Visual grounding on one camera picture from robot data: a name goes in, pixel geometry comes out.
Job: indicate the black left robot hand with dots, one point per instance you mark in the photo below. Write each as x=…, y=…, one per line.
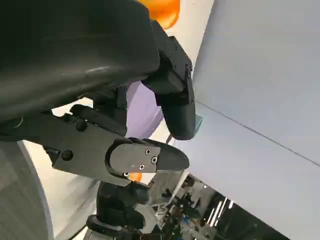
x=75, y=50

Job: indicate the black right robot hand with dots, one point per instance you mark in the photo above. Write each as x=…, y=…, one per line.
x=117, y=200

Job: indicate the orange and white bread roll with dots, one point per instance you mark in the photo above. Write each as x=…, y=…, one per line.
x=135, y=177
x=165, y=12

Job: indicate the workshop equipment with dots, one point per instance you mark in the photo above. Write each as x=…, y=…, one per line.
x=200, y=212

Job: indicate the lilac plate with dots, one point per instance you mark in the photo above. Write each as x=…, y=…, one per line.
x=142, y=112

